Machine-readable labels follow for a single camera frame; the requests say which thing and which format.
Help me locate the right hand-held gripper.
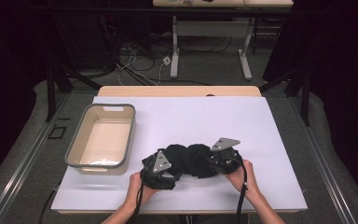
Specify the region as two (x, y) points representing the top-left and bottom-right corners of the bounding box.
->
(209, 137), (242, 175)

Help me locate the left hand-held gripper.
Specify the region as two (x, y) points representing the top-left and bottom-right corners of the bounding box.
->
(141, 148), (181, 189)

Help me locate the black tank top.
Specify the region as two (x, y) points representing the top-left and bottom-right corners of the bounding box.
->
(141, 143), (225, 190)

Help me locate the person's left hand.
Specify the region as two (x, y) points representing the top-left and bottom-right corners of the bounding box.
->
(126, 171), (162, 204)

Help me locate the person's right hand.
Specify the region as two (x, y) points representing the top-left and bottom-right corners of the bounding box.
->
(222, 159), (260, 197)

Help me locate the white table mat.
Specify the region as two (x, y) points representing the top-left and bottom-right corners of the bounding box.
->
(50, 95), (309, 213)

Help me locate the beige plastic basket grey rim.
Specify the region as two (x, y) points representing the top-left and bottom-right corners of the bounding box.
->
(64, 103), (137, 176)

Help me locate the black metal stand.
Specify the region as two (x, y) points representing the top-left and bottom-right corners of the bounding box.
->
(258, 66), (311, 127)
(45, 60), (103, 123)

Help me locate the white-legged wooden desk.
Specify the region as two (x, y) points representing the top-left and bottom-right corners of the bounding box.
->
(152, 0), (295, 81)

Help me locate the dark curtain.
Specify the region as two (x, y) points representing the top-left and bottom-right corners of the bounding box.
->
(0, 0), (49, 192)
(262, 0), (358, 206)

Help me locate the black metal crossbar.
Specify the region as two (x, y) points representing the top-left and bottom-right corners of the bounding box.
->
(21, 5), (296, 16)

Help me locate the left hand-held gripper black cable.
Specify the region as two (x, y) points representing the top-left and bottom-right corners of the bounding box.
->
(132, 176), (147, 224)

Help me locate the hand-held gripper black cable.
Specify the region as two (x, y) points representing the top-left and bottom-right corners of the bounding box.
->
(132, 176), (147, 224)
(227, 157), (250, 224)

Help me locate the right hand-held gripper black cable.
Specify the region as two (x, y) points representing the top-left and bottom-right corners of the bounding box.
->
(227, 157), (250, 224)

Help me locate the tangle of black floor cables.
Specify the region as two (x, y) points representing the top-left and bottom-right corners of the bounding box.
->
(117, 34), (234, 88)

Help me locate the white floor cable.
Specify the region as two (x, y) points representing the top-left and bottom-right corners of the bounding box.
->
(116, 46), (169, 87)

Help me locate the metal floor rail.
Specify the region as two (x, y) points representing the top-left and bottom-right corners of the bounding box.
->
(290, 97), (358, 224)
(0, 92), (73, 224)

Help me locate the black cable under table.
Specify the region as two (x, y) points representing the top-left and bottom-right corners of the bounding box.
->
(38, 181), (62, 224)

